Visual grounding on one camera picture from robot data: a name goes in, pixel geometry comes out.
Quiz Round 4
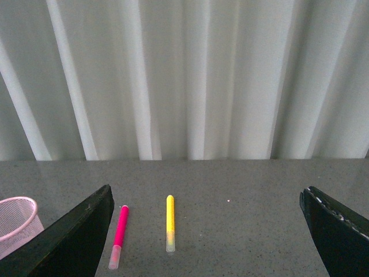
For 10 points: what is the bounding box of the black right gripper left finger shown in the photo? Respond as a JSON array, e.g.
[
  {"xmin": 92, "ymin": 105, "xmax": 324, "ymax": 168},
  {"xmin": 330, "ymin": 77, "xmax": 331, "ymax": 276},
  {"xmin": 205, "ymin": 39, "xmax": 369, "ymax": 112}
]
[{"xmin": 1, "ymin": 185, "xmax": 114, "ymax": 276}]

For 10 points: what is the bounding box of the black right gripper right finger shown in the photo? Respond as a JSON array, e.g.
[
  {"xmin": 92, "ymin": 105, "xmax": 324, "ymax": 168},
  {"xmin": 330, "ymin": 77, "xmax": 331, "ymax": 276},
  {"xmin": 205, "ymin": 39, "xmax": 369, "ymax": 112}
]
[{"xmin": 299, "ymin": 186, "xmax": 368, "ymax": 276}]

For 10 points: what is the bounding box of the pink highlighter pen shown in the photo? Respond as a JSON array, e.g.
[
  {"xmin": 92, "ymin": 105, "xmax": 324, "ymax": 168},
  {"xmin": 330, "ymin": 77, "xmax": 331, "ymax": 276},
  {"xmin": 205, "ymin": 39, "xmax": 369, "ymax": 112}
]
[{"xmin": 108, "ymin": 205, "xmax": 129, "ymax": 270}]

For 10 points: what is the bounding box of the pink mesh pen cup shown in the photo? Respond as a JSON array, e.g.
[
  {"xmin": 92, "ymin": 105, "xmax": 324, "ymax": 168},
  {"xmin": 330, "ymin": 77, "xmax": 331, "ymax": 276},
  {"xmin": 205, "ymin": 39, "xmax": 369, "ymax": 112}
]
[{"xmin": 1, "ymin": 196, "xmax": 44, "ymax": 259}]

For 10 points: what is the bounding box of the yellow highlighter pen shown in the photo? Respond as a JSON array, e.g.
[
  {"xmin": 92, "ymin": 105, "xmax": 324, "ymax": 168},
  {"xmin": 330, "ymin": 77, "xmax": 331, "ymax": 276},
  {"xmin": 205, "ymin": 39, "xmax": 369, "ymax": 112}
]
[{"xmin": 166, "ymin": 195, "xmax": 175, "ymax": 253}]

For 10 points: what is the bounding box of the white pleated curtain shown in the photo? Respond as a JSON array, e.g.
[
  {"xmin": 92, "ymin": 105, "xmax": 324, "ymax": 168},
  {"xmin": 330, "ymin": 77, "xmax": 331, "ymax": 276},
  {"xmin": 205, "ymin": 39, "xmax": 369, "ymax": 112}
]
[{"xmin": 1, "ymin": 1, "xmax": 368, "ymax": 161}]

